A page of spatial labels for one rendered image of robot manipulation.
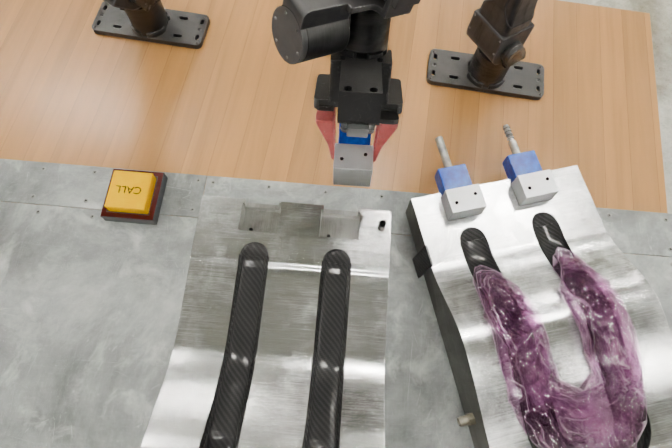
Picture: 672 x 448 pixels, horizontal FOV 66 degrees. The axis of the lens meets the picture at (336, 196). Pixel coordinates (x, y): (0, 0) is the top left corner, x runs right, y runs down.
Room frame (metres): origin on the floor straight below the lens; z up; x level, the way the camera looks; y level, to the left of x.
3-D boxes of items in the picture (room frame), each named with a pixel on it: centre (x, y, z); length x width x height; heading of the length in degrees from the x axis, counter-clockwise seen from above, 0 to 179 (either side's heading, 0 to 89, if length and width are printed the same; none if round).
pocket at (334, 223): (0.24, -0.01, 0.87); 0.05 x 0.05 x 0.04; 88
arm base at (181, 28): (0.63, 0.35, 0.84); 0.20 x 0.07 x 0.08; 83
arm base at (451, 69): (0.55, -0.25, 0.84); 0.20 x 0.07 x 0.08; 83
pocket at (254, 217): (0.24, 0.10, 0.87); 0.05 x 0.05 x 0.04; 88
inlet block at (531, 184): (0.36, -0.27, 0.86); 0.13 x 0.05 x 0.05; 15
